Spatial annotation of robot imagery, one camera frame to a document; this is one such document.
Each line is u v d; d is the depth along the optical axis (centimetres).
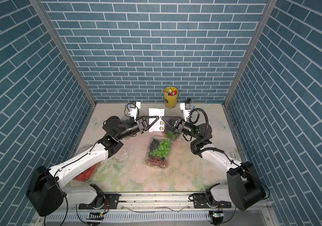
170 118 64
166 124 64
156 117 64
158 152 85
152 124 64
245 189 42
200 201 74
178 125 63
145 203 74
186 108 63
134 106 61
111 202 74
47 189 39
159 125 66
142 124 59
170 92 111
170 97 109
